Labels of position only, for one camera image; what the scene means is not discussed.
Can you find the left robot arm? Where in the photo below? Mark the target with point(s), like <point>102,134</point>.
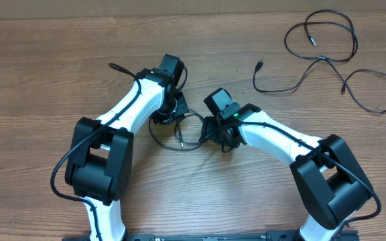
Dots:
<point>100,158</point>

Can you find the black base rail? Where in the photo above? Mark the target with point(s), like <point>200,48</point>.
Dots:
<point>209,237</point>

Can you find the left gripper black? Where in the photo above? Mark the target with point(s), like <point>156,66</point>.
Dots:
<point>158,118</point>

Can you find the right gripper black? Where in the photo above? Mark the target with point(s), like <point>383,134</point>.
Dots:
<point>210,130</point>

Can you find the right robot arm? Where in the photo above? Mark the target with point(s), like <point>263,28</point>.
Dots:
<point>329,179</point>

